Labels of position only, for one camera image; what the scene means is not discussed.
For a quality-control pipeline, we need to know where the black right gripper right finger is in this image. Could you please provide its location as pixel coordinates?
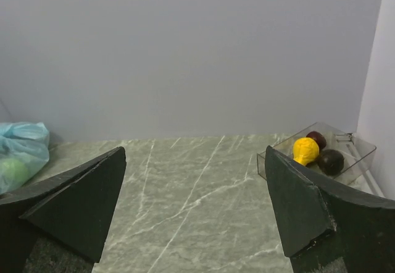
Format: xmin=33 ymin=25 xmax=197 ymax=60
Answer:
xmin=265 ymin=146 xmax=394 ymax=272

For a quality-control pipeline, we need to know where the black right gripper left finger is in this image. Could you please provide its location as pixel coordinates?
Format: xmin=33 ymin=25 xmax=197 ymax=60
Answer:
xmin=1 ymin=146 xmax=127 ymax=272

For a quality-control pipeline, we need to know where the green melon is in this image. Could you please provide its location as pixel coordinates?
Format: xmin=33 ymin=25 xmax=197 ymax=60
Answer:
xmin=1 ymin=158 xmax=30 ymax=193

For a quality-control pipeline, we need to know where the light blue printed plastic bag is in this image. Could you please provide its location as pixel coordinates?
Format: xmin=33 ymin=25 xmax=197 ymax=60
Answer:
xmin=1 ymin=122 xmax=49 ymax=179

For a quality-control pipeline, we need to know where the clear plastic fruit bin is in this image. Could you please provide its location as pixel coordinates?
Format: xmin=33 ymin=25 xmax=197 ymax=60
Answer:
xmin=273 ymin=122 xmax=376 ymax=185

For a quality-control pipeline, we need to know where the dark purple plum front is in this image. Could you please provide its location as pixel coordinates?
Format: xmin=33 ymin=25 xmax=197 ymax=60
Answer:
xmin=317 ymin=149 xmax=344 ymax=176

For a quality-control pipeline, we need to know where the yellow pear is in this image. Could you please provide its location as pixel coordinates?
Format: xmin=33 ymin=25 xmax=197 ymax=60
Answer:
xmin=293 ymin=137 xmax=320 ymax=166

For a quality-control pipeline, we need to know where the dark red plum back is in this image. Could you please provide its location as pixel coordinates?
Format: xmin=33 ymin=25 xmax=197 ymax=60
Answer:
xmin=306 ymin=131 xmax=327 ymax=150

